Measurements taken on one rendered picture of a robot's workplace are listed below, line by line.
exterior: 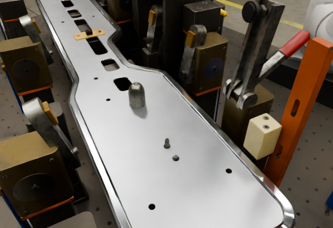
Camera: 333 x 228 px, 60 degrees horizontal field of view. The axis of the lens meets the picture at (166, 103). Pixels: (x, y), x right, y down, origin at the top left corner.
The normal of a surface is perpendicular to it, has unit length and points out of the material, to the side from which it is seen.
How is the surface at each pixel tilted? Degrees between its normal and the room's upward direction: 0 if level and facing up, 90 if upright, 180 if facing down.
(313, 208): 0
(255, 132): 90
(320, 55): 90
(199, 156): 0
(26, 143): 0
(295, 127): 90
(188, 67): 78
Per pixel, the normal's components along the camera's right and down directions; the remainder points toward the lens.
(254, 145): -0.89, 0.29
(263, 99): 0.00, -0.77
